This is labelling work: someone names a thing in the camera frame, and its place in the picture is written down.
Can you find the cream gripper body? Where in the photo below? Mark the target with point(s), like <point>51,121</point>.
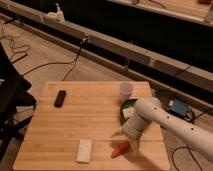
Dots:
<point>134,127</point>

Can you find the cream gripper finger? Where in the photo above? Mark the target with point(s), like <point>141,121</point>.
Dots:
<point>135,145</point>
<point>117,133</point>

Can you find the orange red pepper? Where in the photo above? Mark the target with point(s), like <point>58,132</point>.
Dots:
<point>120,149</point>

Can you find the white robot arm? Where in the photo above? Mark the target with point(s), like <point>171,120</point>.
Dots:
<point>147,110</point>

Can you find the white sponge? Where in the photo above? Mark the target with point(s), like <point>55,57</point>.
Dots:
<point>84,151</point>

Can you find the white food block on plate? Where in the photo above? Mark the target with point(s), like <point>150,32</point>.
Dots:
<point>127,112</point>

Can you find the dark green plate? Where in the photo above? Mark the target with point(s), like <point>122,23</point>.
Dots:
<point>128,103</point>

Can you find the translucent plastic cup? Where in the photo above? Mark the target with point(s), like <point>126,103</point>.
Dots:
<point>125,91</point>

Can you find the blue electronic box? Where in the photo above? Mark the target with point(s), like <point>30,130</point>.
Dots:
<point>178,108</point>

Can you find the black rectangular remote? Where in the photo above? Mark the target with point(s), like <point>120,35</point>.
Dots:
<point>60,98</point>

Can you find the black chair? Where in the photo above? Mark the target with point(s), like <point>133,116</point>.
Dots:
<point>13,92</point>

